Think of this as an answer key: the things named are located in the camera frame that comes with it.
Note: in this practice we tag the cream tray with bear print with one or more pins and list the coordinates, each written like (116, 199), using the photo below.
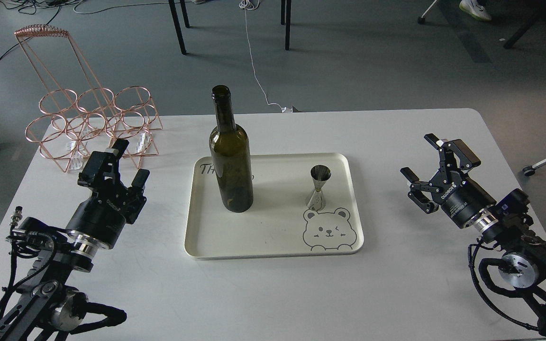
(278, 223)

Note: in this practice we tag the silver steel jigger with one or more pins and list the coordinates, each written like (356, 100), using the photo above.
(320, 174)

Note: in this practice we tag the black stand leg top right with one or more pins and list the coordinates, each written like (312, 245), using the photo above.
(520, 32)

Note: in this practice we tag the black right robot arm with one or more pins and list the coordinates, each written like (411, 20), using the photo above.
(509, 259)

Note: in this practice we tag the white sneaker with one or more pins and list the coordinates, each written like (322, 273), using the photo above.
(475, 9)

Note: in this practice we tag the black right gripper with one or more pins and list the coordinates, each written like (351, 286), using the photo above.
(459, 197)

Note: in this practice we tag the white chair leg top right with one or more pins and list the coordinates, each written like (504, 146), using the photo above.
(422, 19)

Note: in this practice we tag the chair base with caster right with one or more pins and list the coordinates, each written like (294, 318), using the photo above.
(529, 170)

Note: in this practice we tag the copper wire wine rack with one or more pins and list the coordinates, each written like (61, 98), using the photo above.
(76, 120)

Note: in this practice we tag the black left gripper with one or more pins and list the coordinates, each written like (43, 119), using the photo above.
(111, 205)

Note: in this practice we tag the dark green wine bottle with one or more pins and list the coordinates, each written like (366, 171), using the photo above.
(229, 148)

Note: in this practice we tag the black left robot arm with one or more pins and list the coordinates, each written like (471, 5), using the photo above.
(43, 256)

